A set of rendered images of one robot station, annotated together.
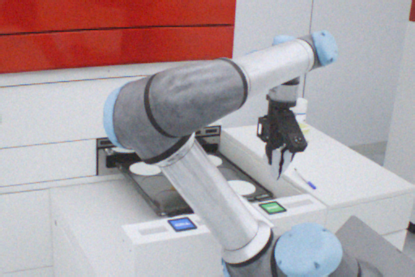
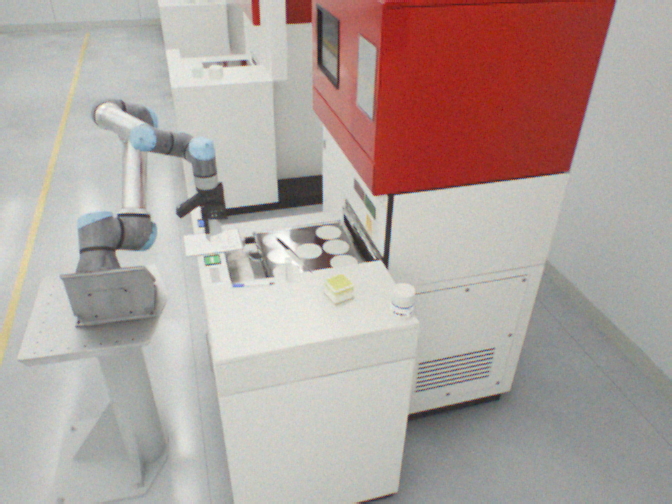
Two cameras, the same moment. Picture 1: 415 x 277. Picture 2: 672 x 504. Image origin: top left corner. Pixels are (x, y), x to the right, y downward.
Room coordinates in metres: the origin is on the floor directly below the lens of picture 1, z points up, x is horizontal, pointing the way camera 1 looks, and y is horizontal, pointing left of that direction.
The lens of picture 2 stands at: (2.00, -1.85, 2.12)
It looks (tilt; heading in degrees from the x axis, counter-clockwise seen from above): 35 degrees down; 97
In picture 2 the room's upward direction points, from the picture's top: 1 degrees clockwise
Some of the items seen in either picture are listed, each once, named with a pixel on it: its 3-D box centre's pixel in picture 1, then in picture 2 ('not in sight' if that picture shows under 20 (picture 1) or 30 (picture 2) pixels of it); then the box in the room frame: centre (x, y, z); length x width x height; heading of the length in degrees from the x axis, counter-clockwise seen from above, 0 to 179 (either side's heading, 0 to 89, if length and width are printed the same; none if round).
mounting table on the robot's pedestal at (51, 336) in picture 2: not in sight; (104, 320); (0.98, -0.43, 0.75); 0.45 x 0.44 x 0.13; 21
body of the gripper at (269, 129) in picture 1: (278, 121); (211, 201); (1.38, -0.28, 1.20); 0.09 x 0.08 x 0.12; 23
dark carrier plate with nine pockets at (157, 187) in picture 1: (190, 178); (308, 251); (1.67, -0.09, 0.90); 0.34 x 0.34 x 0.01; 24
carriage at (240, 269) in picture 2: not in sight; (240, 271); (1.44, -0.21, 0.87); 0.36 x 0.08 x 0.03; 114
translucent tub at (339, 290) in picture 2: (295, 134); (339, 290); (1.83, -0.44, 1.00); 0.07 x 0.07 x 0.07; 39
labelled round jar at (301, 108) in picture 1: (297, 112); (402, 301); (2.03, -0.48, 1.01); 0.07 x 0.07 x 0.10
